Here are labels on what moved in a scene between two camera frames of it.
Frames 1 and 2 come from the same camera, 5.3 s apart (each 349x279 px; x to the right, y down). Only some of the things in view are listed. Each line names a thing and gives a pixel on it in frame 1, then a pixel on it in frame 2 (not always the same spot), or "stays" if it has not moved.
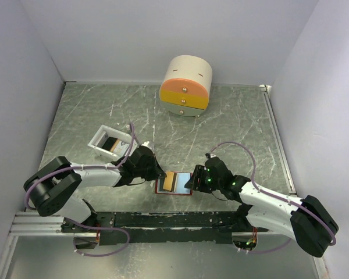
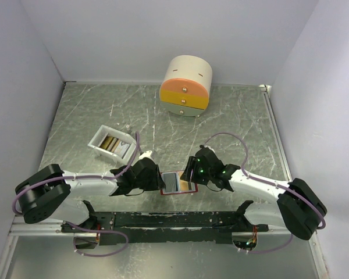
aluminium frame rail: [266, 88] stays
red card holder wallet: [174, 183] stays
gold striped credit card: [168, 181] -> [184, 185]
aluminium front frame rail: [29, 224] stays
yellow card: [114, 145] -> [106, 142]
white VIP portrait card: [120, 149] stays
